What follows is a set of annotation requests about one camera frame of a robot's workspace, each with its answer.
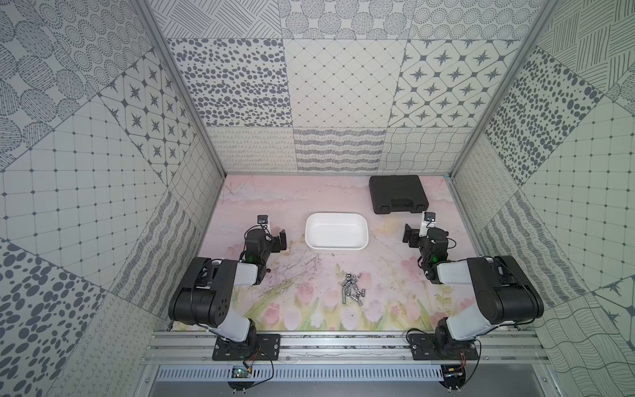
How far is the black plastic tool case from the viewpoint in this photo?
3.48 feet

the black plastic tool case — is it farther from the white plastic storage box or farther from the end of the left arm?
the end of the left arm

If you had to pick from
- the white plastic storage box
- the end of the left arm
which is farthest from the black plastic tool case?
the end of the left arm
